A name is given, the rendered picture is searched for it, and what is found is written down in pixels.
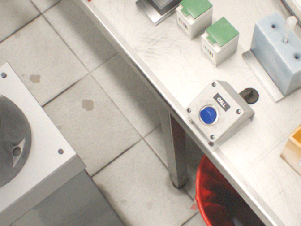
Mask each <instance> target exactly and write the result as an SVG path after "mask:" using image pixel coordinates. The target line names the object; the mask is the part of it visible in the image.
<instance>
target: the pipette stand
mask: <svg viewBox="0 0 301 226"><path fill-rule="evenodd" d="M285 22H286V21H285V20H284V18H283V17H282V16H281V15H280V13H279V12H278V11H275V12H273V13H271V14H270V15H268V16H266V17H264V18H262V19H261V20H259V21H257V22H256V23H255V26H254V32H253V37H252V41H251V46H250V50H248V51H246V52H244V53H242V57H243V58H244V60H245V61H246V62H247V64H248V65H249V67H250V68H251V69H252V71H253V72H254V73H255V75H256V76H257V78H258V79H259V81H260V82H261V83H262V85H263V86H264V87H265V89H266V90H267V92H268V93H269V95H270V96H271V97H272V99H273V100H274V102H275V103H277V102H278V101H280V100H282V99H283V98H285V97H287V96H289V95H290V94H292V93H294V92H296V91H298V90H299V89H301V41H300V39H299V38H298V37H297V35H296V34H295V33H294V31H292V32H290V33H289V36H288V40H287V42H286V43H284V42H283V41H284V38H285V35H286V31H285V30H284V25H285Z"/></svg>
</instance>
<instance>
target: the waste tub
mask: <svg viewBox="0 0 301 226"><path fill-rule="evenodd" d="M280 157H281V158H282V159H283V160H284V161H285V162H286V163H288V164H289V165H290V166H291V167H292V168H293V169H294V170H295V171H296V172H297V173H298V174H299V175H300V176H301V124H300V125H299V126H298V127H297V128H296V129H295V130H294V131H293V132H292V133H291V134H289V135H288V141H287V143H286V144H285V147H284V148H283V150H282V152H281V155H280Z"/></svg>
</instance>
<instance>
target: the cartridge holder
mask: <svg viewBox="0 0 301 226"><path fill-rule="evenodd" d="M181 1H182V0H138V1H136V2H135V3H136V6H137V7H138V8H139V10H140V11H141V12H142V13H143V14H144V15H145V16H146V17H147V18H148V19H149V21H150V22H151V23H152V24H153V25H154V26H156V25H157V24H159V23H160V22H161V21H162V20H164V19H165V18H167V17H168V16H169V15H171V14H172V13H173V12H175V11H176V8H177V7H179V6H180V2H181Z"/></svg>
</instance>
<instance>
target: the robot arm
mask: <svg viewBox="0 0 301 226"><path fill-rule="evenodd" d="M31 140H32V137H31V129H30V125H29V122H28V120H27V118H26V116H25V114H24V113H23V111H22V110H21V109H20V108H19V107H18V106H17V105H16V104H15V103H14V102H13V101H11V100H10V99H9V98H7V97H5V96H3V95H1V94H0V187H2V186H4V185H5V184H7V183H9V182H10V181H11V180H12V179H13V178H15V177H16V176H17V174H18V173H19V172H20V171H21V169H22V168H23V166H24V164H25V163H26V161H27V158H28V156H29V153H30V148H31Z"/></svg>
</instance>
